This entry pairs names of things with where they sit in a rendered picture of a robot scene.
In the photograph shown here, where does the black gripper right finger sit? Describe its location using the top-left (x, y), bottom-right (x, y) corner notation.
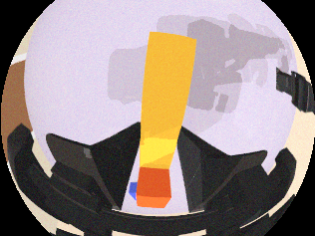
top-left (177, 126), bottom-right (267, 213)

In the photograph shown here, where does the blue rectangular block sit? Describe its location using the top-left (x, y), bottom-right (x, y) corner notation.
top-left (129, 182), bottom-right (138, 201)

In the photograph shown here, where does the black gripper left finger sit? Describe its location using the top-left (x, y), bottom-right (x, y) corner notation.
top-left (45, 121), bottom-right (142, 210)

